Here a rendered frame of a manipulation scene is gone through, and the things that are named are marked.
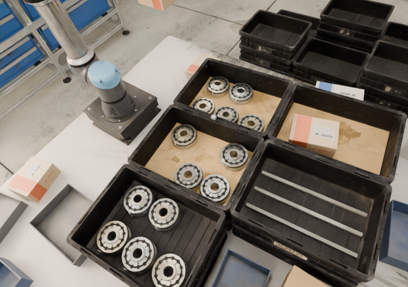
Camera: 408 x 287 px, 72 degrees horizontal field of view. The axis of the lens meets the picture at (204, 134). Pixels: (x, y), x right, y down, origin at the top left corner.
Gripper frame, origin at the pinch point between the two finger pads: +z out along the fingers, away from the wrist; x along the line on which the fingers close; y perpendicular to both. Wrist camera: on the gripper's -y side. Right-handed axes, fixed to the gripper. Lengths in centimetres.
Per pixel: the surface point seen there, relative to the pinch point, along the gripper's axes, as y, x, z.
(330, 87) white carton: 86, 10, 31
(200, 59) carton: 20.7, -0.4, 32.7
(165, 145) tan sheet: 42, -55, 27
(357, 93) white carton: 97, 12, 31
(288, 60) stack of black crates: 51, 52, 61
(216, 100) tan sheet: 47, -24, 27
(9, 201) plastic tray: -6, -107, 40
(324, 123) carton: 92, -20, 19
